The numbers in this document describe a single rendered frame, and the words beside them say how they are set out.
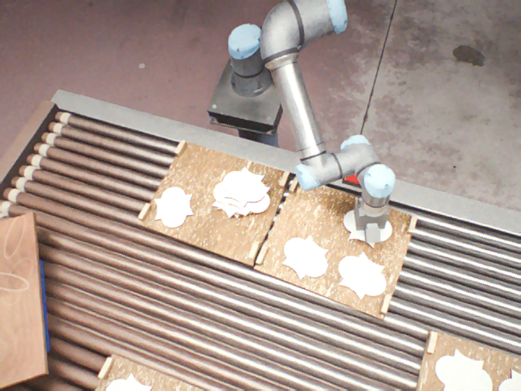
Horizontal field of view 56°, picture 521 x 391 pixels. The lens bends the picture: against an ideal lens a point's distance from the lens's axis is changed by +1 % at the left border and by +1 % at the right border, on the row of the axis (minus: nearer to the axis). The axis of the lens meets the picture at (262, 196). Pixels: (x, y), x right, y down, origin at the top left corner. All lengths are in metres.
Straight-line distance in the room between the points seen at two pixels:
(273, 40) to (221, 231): 0.63
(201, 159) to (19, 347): 0.79
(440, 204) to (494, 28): 2.06
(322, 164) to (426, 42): 2.19
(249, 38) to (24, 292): 1.05
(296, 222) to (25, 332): 0.84
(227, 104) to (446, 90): 1.68
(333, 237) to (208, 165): 0.50
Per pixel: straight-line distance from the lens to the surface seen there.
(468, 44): 3.43
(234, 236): 1.55
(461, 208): 1.68
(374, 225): 1.46
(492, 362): 1.52
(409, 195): 1.66
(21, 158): 1.97
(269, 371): 1.45
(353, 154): 1.32
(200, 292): 1.53
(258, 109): 1.79
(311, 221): 1.56
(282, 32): 1.29
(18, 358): 1.54
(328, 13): 1.32
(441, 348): 1.49
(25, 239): 1.66
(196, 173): 1.68
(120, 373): 1.52
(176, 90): 3.18
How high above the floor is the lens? 2.35
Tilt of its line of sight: 62 degrees down
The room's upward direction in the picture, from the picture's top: 10 degrees counter-clockwise
